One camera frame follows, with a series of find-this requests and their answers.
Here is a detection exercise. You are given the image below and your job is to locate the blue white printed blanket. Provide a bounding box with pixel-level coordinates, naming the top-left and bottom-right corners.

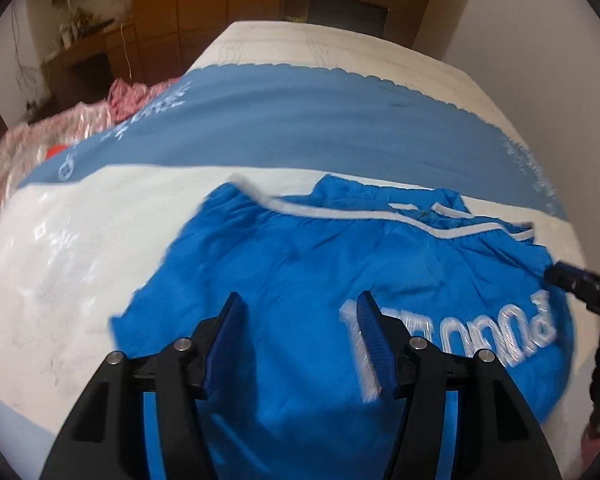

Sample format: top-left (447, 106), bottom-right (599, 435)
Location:
top-left (0, 61), bottom-right (578, 480)

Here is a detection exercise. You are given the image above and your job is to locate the white cable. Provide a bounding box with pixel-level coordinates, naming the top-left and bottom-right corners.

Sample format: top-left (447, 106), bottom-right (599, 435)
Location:
top-left (119, 19), bottom-right (134, 82)

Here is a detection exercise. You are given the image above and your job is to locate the white quilted mattress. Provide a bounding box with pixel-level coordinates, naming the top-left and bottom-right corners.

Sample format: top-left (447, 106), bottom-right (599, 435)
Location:
top-left (186, 20), bottom-right (573, 223)

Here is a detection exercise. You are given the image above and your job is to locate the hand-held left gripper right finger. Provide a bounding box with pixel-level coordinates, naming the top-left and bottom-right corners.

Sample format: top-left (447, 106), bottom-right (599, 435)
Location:
top-left (355, 290), bottom-right (564, 480)

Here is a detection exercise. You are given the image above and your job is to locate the black chair back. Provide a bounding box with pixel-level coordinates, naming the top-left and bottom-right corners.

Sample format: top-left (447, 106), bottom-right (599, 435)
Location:
top-left (306, 0), bottom-right (389, 39)

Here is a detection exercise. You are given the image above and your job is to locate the wooden wardrobe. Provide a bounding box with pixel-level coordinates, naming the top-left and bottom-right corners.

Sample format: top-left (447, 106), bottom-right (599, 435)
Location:
top-left (129, 0), bottom-right (442, 87)

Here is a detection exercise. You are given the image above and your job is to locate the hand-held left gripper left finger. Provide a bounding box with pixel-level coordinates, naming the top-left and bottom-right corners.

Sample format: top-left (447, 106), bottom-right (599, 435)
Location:
top-left (39, 291), bottom-right (246, 480)

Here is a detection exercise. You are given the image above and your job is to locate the pink floral quilt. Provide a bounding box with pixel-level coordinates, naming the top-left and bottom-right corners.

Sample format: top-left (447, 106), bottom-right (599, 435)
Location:
top-left (0, 79), bottom-right (183, 243)

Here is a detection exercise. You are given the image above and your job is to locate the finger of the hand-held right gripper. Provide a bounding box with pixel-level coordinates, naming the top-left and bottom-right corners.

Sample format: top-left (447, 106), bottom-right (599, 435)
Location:
top-left (544, 259), bottom-right (589, 294)

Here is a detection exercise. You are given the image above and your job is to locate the blue puffer jacket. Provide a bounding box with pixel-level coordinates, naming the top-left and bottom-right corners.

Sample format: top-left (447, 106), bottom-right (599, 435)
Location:
top-left (109, 174), bottom-right (577, 480)

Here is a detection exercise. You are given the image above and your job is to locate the wooden desk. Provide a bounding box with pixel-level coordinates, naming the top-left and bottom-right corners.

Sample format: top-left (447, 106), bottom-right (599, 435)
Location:
top-left (41, 19), bottom-right (142, 112)

